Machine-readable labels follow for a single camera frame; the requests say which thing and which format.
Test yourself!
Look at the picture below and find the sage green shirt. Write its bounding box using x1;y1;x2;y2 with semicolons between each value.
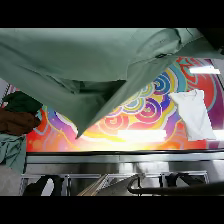
0;27;224;139

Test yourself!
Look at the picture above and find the white T-shirt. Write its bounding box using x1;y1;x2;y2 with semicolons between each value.
168;88;218;142

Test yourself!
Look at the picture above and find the black cable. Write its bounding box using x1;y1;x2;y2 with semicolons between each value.
126;176;224;197

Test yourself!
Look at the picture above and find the dark green garment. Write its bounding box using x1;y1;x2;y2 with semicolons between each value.
2;90;44;115

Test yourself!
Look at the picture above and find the silver frame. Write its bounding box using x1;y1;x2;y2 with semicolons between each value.
19;150;224;197

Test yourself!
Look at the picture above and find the light green garment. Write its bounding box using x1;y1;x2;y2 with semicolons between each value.
0;132;28;175

